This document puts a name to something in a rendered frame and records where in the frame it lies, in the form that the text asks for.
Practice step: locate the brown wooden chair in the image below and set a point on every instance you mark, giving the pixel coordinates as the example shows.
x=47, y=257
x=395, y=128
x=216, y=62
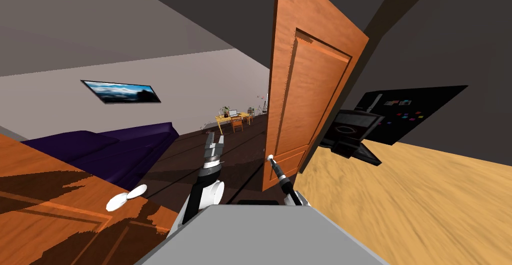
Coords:
x=237, y=124

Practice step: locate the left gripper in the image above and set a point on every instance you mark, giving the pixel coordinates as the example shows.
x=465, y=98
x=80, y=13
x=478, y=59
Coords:
x=213, y=152

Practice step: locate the purple sofa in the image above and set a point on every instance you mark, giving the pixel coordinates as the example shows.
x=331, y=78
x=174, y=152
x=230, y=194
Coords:
x=116, y=149

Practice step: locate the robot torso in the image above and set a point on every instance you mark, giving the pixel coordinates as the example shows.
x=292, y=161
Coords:
x=264, y=237

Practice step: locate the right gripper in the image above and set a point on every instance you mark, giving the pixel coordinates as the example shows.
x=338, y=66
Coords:
x=275, y=166

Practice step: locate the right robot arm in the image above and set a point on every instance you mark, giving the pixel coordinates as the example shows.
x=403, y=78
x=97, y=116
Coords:
x=288, y=187

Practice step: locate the framed sky picture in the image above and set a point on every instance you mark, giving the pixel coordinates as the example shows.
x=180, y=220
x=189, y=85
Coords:
x=120, y=92

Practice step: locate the black fridge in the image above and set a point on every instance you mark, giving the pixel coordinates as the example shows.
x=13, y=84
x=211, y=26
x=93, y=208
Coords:
x=404, y=115

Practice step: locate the yellow wooden desk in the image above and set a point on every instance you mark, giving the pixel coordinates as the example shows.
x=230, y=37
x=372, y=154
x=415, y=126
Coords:
x=226, y=119

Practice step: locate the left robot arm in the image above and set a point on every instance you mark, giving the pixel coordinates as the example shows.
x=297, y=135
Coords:
x=204, y=193

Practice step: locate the orange wooden door leaf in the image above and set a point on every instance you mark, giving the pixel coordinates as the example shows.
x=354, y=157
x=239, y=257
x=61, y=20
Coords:
x=48, y=225
x=312, y=97

